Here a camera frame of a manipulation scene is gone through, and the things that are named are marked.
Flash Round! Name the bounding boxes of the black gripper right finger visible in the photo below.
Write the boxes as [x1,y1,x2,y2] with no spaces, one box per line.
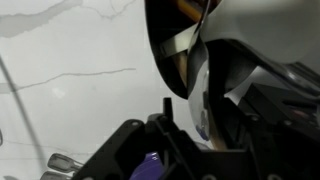
[226,82,320,180]

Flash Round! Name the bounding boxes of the long thin power cable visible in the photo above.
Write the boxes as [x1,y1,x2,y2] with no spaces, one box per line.
[0,55,48,168]

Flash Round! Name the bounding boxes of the yellow wooden spoon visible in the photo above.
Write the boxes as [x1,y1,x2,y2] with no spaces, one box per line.
[175,0,203,22]

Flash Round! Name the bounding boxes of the silver metal tongs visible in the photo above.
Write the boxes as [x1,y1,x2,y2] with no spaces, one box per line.
[39,152,85,180]

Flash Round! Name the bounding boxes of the silver metal utensil bucket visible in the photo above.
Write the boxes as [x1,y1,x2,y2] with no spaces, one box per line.
[143,0,320,101]

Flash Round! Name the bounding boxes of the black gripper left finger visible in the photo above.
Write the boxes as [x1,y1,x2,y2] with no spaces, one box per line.
[70,96,202,180]

